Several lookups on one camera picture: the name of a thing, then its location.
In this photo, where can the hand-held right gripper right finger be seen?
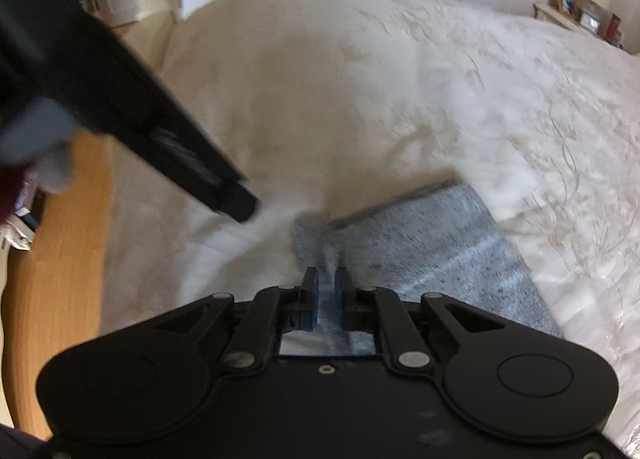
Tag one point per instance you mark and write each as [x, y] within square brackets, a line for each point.
[343, 301]

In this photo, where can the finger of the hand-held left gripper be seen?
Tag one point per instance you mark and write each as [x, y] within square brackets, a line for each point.
[210, 169]

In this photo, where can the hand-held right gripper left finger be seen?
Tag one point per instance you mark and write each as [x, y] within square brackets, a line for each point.
[312, 301]

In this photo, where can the grey speckled pants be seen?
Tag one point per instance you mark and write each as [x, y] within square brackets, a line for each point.
[425, 254]

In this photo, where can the person's left hand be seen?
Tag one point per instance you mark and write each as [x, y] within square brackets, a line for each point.
[55, 174]

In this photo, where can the cream embroidered bedspread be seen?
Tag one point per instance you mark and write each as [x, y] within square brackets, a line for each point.
[350, 89]

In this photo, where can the cream bedside table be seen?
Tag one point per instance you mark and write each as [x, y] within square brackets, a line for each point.
[552, 14]

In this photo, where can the wooden picture frame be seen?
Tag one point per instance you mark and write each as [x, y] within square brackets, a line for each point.
[565, 0]

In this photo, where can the silver picture frame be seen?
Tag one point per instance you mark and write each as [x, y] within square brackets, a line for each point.
[590, 19]

